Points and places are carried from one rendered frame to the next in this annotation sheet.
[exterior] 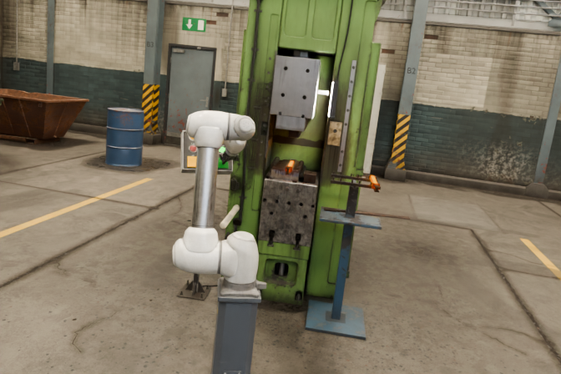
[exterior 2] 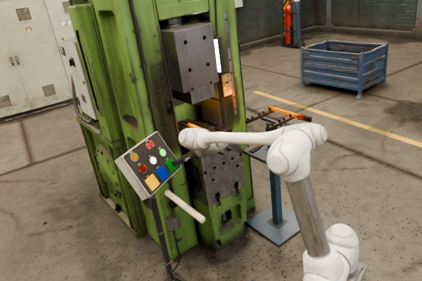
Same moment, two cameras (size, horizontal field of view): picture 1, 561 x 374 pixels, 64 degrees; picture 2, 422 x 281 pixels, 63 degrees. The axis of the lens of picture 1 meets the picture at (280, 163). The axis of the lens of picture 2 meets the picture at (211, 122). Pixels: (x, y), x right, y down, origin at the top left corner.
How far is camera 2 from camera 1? 2.00 m
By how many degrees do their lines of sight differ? 40
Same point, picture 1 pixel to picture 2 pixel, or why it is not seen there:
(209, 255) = (345, 270)
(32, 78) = not seen: outside the picture
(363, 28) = not seen: outside the picture
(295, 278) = (238, 214)
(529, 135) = not seen: hidden behind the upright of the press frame
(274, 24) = not seen: outside the picture
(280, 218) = (221, 179)
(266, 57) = (151, 35)
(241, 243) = (354, 238)
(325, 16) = not seen: outside the picture
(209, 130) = (306, 160)
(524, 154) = not seen: hidden behind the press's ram
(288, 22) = not seen: outside the picture
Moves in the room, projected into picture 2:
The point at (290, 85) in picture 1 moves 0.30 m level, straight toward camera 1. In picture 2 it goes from (194, 58) to (227, 61)
